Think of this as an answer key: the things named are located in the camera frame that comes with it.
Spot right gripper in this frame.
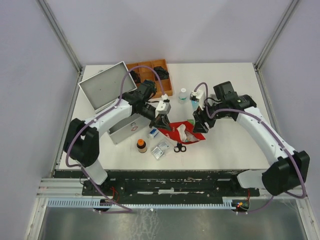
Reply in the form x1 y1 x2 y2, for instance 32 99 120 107
191 99 226 134

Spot red first aid pouch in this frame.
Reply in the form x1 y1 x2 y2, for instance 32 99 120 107
158 121 206 145

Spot blue cotton swab bag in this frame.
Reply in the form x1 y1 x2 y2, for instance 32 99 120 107
191 98 199 111

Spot black handled bandage scissors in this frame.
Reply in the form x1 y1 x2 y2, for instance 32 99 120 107
173 142 187 153

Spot small green box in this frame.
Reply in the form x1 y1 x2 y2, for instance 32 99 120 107
187 119 195 125

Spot bag of bandage packets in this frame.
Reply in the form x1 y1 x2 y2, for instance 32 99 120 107
176 124 200 143

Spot grey plastic divider tray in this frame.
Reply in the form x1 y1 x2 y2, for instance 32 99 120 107
210 94 218 101

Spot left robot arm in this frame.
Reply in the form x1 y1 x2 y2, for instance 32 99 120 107
63 80 171 195

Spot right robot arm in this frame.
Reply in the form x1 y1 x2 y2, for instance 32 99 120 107
190 81 310 199

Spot white blue bandage roll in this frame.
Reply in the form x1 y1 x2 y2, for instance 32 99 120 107
148 128 159 139

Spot brown bottle orange cap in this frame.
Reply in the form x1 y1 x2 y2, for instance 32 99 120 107
136 139 148 153

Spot alcohol wipe packets bag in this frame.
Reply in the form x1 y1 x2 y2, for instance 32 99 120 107
150 138 173 161

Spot clear bottle white cap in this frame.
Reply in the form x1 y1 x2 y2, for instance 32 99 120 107
178 88 188 105

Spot wooden compartment tray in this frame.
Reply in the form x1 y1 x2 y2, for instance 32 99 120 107
126 59 173 99

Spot grey metal first aid box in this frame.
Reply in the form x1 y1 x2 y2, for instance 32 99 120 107
78 61 150 145

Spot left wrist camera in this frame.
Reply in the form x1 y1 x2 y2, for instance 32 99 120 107
155 94 171 117

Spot black strap bundle front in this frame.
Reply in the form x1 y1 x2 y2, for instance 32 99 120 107
144 78 158 93

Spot black strap bundle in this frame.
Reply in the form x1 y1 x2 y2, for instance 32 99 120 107
152 65 170 81
144 78 158 93
128 70 142 85

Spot black strap bundle right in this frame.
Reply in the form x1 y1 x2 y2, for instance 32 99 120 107
152 65 170 81

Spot black strap bundle left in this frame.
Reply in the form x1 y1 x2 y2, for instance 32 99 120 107
128 70 142 85

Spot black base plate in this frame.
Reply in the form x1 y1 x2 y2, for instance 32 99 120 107
53 169 261 203

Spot white slotted cable duct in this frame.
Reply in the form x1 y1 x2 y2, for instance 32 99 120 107
47 197 236 210

